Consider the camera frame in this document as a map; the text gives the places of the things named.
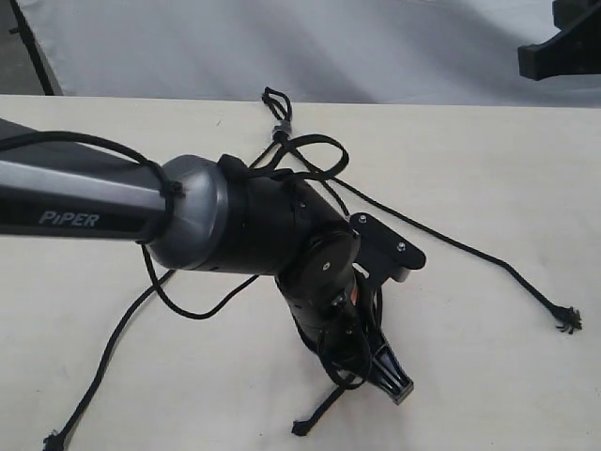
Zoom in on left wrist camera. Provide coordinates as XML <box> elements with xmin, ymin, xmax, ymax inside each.
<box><xmin>349</xmin><ymin>212</ymin><xmax>426</xmax><ymax>288</ymax></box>

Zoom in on black backdrop frame pole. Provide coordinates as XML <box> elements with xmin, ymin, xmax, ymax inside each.
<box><xmin>8</xmin><ymin>0</ymin><xmax>63</xmax><ymax>96</ymax></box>

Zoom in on grey cable clamp bracket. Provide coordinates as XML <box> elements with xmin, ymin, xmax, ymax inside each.
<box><xmin>271</xmin><ymin>120</ymin><xmax>292</xmax><ymax>143</ymax></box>

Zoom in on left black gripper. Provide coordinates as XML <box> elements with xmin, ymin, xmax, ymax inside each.
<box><xmin>275</xmin><ymin>269</ymin><xmax>414</xmax><ymax>405</ymax></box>

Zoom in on black rope with frayed end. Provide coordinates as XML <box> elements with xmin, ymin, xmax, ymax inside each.
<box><xmin>262</xmin><ymin>86</ymin><xmax>583</xmax><ymax>334</ymax></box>

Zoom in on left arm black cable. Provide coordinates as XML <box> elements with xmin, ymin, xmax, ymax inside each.
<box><xmin>0</xmin><ymin>131</ymin><xmax>377</xmax><ymax>391</ymax></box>

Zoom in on grey fabric backdrop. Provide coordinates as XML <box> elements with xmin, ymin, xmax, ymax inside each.
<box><xmin>19</xmin><ymin>1</ymin><xmax>600</xmax><ymax>107</ymax></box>

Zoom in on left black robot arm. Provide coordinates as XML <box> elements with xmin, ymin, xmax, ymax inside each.
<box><xmin>1</xmin><ymin>121</ymin><xmax>426</xmax><ymax>403</ymax></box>

